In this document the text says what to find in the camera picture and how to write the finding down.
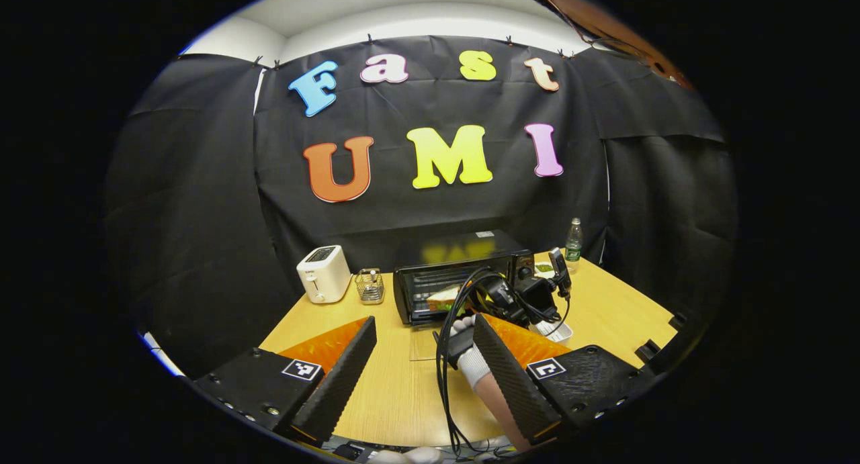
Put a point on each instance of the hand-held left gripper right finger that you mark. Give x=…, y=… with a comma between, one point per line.
x=514, y=383

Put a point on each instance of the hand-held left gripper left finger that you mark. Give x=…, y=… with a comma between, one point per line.
x=336, y=383

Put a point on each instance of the lettuce sandwich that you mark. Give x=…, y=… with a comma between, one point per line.
x=443, y=299

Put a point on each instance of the black electric oven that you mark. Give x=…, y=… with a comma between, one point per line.
x=457, y=249

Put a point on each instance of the small white plate with greens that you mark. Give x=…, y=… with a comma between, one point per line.
x=544, y=269

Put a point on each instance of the white rectangular container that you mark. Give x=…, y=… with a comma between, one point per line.
x=557, y=333

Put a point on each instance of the clear water bottle green label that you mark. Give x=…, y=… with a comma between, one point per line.
x=573, y=246

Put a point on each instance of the white toaster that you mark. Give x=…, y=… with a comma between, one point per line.
x=322, y=276

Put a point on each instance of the black backdrop cloth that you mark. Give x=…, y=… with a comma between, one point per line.
x=437, y=209

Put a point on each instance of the blurred brown object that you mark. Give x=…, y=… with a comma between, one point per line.
x=605, y=27

